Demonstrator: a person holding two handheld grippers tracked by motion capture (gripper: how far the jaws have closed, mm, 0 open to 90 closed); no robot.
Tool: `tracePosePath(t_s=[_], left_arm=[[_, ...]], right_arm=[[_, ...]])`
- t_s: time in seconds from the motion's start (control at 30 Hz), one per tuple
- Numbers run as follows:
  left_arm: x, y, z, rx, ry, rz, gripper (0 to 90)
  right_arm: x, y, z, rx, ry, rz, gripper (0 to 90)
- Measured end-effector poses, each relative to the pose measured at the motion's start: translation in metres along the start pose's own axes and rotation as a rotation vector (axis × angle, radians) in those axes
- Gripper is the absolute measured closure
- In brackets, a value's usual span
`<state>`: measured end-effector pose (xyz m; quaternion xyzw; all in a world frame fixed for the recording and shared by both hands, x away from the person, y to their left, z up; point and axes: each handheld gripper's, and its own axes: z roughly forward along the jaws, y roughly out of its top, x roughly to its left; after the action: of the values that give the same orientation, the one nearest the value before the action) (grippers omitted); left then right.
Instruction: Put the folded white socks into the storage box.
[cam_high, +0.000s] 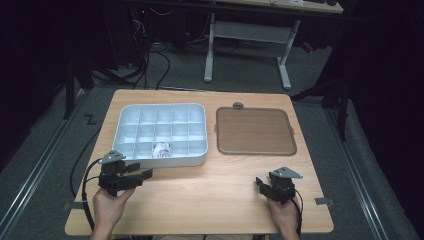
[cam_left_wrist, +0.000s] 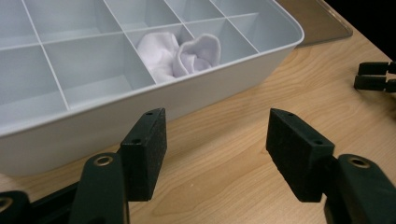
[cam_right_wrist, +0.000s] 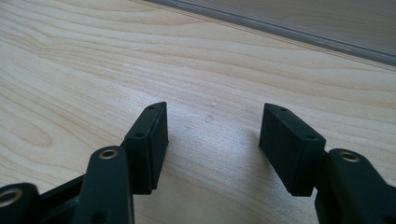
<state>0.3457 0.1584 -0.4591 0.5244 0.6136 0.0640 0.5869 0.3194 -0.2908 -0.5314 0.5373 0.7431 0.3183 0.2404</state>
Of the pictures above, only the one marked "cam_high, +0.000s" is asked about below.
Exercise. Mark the white-framed desk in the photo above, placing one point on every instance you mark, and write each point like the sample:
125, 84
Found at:
253, 32

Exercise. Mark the metal floor rail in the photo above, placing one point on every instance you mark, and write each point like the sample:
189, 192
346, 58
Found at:
356, 180
33, 176

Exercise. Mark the black stand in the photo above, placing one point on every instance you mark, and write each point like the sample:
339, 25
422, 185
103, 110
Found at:
343, 113
70, 90

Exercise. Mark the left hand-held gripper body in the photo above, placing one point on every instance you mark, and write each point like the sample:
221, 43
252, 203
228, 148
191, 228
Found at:
115, 178

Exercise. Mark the person's right hand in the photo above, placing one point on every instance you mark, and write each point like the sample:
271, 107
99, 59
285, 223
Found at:
285, 216

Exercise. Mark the white sock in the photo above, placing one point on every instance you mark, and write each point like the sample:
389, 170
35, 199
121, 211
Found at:
161, 150

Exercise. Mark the small grey round tab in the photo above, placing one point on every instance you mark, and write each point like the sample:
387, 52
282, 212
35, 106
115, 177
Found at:
238, 105

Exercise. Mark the brown box lid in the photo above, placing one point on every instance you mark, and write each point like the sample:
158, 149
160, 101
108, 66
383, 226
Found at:
255, 131

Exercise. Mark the small red object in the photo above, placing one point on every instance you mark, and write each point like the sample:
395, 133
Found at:
307, 47

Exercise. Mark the grey tape strip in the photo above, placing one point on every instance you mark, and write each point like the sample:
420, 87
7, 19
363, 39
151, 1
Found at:
71, 206
324, 201

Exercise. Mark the person's left hand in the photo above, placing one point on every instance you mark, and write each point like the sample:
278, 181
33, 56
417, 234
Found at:
106, 210

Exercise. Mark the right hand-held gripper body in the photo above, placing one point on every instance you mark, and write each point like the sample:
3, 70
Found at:
281, 186

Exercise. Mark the white compartment box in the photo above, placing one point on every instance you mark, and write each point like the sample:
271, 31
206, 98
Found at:
180, 131

